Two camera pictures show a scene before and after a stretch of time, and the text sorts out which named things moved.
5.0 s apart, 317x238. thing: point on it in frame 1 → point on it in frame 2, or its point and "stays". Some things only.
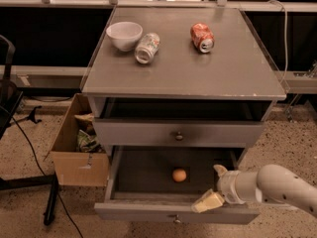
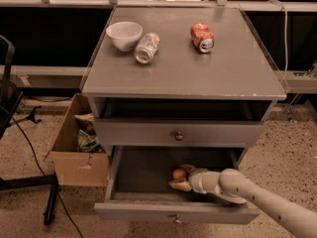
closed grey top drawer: x=177 y=132 stays
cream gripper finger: x=220 y=170 → x=190 y=168
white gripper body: x=227 y=185 → x=197 y=180
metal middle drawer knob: x=177 y=220 stays
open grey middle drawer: x=160 y=183 stays
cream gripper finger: x=209 y=200 → x=180 y=184
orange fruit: x=179 y=175 stays
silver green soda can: x=148 y=46 stays
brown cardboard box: x=78 y=168 stays
